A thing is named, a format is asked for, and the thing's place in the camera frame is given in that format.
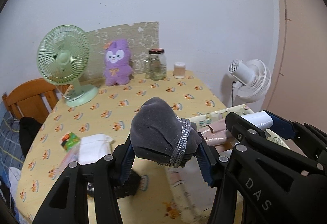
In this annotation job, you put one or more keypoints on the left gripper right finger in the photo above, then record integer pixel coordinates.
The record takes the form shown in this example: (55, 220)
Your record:
(213, 167)

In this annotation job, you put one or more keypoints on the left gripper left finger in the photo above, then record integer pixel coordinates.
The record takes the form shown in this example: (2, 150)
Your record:
(112, 177)

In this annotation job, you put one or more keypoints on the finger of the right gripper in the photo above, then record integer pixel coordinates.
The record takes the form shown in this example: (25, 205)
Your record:
(300, 134)
(251, 142)

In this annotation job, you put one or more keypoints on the white and pink packet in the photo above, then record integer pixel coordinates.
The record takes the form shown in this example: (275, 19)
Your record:
(216, 133)

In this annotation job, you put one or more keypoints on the white drawstring cloth pouch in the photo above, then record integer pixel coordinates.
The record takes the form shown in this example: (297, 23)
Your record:
(94, 147)

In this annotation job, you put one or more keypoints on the grey knit hat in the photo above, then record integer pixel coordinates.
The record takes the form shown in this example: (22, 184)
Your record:
(159, 135)

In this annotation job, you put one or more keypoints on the clear plastic straw pack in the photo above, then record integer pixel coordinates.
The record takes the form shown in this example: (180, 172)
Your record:
(71, 156)

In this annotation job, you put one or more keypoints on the green tissue pack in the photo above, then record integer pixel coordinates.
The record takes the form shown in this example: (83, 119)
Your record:
(69, 141)

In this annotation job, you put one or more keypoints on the yellow cartoon fabric bin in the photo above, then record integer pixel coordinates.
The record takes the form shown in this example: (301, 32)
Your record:
(192, 196)

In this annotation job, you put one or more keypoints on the beige door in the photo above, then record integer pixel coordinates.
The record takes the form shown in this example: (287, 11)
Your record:
(298, 89)

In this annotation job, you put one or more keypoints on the white standing fan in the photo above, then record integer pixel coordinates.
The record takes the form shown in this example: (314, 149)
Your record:
(252, 80)

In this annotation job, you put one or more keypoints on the yellow patterned tablecloth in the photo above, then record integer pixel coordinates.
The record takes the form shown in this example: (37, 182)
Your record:
(111, 113)

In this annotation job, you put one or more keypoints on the cotton swab container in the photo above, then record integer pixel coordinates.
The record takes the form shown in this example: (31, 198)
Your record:
(179, 70)

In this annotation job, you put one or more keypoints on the black garment on chair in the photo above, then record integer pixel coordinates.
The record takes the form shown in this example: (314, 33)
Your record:
(28, 129)

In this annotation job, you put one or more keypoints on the white cloth on bed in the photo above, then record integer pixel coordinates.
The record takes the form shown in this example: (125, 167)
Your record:
(14, 177)

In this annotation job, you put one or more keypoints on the blue plaid bedding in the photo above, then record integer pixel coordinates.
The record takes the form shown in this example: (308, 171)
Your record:
(11, 155)

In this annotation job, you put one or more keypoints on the purple plush toy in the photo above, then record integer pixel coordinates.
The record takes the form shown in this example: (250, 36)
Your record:
(117, 63)

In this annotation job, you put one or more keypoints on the glass mason jar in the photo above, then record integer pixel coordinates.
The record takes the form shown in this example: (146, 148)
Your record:
(156, 64)

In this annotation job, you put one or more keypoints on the wooden chair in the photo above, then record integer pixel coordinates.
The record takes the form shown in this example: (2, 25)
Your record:
(35, 98)

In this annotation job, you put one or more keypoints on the green desk fan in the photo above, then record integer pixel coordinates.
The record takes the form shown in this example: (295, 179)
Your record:
(62, 58)

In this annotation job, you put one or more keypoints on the green patterned backboard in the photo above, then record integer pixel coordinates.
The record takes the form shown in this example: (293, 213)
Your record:
(141, 37)

